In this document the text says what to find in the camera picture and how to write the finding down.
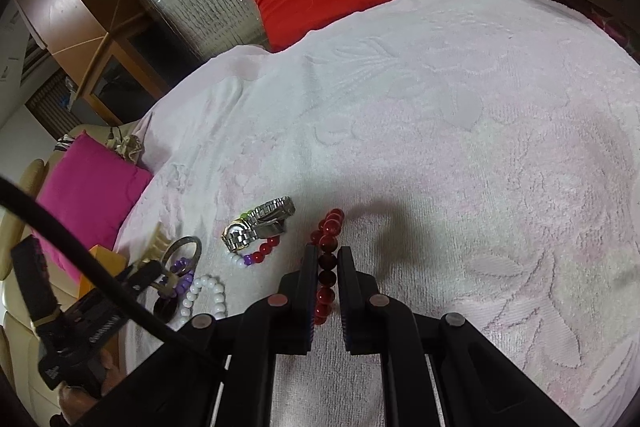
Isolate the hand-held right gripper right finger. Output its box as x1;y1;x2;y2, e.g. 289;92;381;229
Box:
338;246;581;427

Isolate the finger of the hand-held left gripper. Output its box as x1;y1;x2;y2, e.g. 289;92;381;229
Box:
117;259;163;294

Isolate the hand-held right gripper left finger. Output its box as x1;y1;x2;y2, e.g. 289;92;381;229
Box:
100;245;321;427

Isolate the gold hair claw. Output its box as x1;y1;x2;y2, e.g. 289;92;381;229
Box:
145;222;173;265

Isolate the red bead bracelet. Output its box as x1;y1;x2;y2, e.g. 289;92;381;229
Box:
309;208;346;325

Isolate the orange cardboard box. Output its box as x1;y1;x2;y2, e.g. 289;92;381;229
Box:
75;245;128;308

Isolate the black hair clip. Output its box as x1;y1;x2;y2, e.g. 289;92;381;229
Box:
152;297;178;323

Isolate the purple bead bracelet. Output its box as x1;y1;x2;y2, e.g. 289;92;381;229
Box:
160;257;196;300

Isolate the multicolour bead bracelet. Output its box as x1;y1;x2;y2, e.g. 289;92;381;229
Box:
229;210;282;269

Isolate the white bead bracelet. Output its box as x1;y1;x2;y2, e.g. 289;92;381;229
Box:
170;275;227;330

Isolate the silver metal wristwatch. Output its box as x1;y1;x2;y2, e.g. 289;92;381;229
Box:
222;196;296;254

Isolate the person's left hand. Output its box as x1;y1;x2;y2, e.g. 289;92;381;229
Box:
50;349;123;427

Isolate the beige sofa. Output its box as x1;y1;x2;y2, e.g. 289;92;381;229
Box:
0;124;126;427

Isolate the pink pillow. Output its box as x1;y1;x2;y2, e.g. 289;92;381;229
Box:
31;133;153;283

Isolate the camouflage cloth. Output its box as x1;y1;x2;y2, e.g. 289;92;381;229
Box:
105;132;146;164

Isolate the dark slatted screen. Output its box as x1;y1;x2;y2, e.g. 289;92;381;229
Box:
39;74;78;140

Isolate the white towel blanket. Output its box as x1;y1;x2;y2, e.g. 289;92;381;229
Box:
112;0;640;427

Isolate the wooden cabinet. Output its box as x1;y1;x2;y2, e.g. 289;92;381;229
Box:
12;0;171;128

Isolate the black cable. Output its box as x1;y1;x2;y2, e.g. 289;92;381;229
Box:
0;176;226;363

